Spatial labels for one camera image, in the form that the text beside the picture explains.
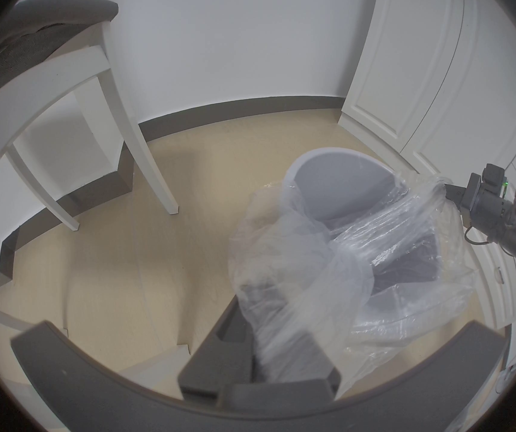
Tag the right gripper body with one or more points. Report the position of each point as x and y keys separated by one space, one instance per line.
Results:
x=492 y=214

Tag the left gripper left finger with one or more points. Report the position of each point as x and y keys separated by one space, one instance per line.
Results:
x=213 y=367

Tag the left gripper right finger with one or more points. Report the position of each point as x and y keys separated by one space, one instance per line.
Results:
x=294 y=362

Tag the clear plastic bag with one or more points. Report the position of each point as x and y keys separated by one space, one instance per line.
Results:
x=294 y=250

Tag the white trash bin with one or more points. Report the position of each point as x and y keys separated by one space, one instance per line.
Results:
x=343 y=182

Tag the white wardrobe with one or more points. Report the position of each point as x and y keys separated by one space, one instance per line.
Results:
x=420 y=61

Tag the grey and white chair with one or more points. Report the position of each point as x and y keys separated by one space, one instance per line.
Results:
x=59 y=74

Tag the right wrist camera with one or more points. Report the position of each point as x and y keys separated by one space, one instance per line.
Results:
x=494 y=178

